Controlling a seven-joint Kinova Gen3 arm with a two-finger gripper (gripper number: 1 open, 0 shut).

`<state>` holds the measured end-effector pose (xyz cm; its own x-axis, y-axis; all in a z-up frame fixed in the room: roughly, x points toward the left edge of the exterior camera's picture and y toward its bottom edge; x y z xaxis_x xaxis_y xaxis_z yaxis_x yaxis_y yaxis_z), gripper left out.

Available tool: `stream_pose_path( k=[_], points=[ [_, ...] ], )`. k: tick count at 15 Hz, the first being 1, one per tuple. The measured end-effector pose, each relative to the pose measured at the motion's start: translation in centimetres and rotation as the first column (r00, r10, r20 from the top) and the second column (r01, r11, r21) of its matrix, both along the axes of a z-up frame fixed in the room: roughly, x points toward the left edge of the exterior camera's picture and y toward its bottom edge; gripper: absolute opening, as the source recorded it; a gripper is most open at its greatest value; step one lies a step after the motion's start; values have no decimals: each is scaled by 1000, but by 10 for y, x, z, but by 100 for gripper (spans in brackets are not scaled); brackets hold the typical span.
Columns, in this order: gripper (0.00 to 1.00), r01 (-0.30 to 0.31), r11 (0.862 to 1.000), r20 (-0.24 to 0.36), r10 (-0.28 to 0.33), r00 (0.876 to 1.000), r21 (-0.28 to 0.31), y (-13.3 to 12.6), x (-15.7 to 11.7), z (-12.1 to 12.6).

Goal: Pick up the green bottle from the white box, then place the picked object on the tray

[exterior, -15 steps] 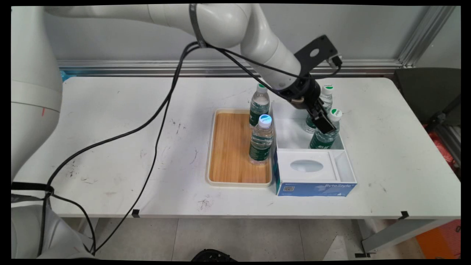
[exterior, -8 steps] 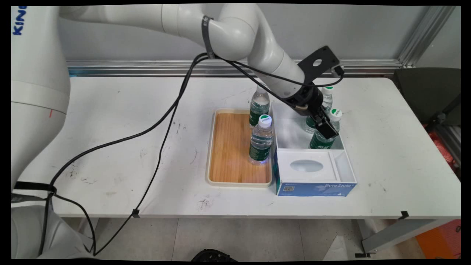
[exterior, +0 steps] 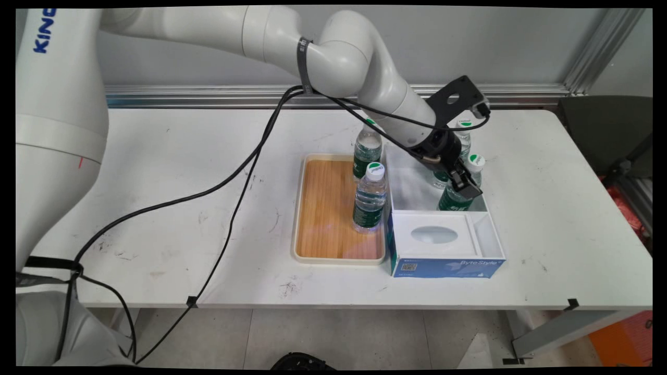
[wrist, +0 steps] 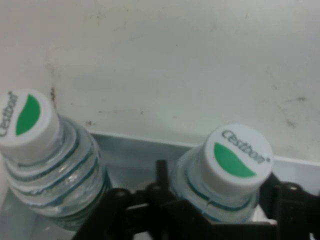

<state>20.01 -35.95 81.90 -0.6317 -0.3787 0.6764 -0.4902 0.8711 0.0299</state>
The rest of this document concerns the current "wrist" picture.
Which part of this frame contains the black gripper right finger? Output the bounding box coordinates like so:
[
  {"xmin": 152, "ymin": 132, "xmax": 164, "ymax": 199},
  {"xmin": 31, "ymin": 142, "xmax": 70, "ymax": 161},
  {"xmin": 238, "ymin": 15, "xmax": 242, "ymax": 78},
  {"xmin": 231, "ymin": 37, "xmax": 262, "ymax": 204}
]
[{"xmin": 259, "ymin": 172, "xmax": 320, "ymax": 240}]

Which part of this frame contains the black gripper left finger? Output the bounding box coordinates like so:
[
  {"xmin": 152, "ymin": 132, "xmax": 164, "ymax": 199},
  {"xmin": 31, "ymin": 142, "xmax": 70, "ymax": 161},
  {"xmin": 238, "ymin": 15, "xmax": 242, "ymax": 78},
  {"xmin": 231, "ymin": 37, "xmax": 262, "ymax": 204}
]
[{"xmin": 74, "ymin": 159, "xmax": 216, "ymax": 240}]

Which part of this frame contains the water bottle green label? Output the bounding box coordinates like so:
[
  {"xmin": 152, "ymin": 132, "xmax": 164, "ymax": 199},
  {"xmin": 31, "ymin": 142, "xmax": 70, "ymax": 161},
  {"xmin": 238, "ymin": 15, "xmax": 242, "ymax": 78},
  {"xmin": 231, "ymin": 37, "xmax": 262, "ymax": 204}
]
[
  {"xmin": 0, "ymin": 88, "xmax": 114, "ymax": 233},
  {"xmin": 171, "ymin": 122, "xmax": 274, "ymax": 224}
]

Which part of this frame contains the white box blue front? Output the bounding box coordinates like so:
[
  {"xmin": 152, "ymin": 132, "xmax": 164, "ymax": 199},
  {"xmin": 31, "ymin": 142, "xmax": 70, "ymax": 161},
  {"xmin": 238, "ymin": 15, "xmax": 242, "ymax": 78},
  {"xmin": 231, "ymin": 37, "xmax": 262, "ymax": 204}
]
[{"xmin": 0, "ymin": 131, "xmax": 320, "ymax": 240}]

